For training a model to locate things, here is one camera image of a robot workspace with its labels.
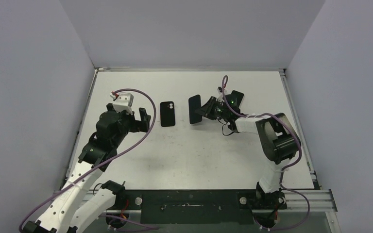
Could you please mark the black phone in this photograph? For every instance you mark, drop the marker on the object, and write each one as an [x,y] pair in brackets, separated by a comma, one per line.
[194,103]

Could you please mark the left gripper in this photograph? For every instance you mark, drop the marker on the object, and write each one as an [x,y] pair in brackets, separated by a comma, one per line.
[142,125]

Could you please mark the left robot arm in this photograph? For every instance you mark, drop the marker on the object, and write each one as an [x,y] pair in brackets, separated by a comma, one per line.
[117,132]

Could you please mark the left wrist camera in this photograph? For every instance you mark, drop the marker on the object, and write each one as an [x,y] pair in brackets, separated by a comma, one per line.
[122,102]

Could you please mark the aluminium frame rail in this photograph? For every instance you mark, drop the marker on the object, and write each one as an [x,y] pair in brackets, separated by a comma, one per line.
[300,201]

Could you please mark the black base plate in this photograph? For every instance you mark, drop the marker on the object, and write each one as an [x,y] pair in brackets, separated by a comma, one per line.
[195,215]

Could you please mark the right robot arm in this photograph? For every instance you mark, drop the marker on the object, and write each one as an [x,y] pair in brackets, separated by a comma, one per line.
[277,138]

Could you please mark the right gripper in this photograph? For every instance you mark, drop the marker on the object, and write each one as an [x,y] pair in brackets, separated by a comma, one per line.
[211,107]

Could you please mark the black phone case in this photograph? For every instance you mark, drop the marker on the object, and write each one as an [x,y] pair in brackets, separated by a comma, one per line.
[167,114]

